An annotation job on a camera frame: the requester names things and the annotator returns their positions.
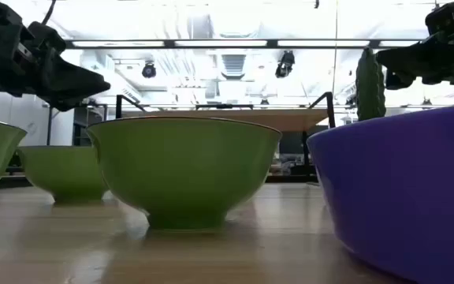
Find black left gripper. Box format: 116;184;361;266
0;0;112;113

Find purple plastic bowl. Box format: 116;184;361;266
306;103;454;284

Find green cactus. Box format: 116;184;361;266
355;47;387;122

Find black round ceiling spotlight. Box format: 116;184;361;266
141;62;158;79

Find wooden shelf black metal legs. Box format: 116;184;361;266
115;91;337;183

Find black tilted ceiling spotlight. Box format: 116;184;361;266
274;50;296;79

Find black overhead light bar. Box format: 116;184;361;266
63;38;423;50

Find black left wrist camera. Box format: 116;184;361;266
28;21;67;54

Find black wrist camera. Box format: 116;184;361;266
28;21;67;54
425;0;454;37

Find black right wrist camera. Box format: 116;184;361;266
425;0;454;37

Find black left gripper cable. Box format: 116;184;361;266
40;0;58;25

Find thin vertical cable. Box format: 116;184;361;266
331;0;339;95

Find black metal rig frame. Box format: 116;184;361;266
0;172;319;189

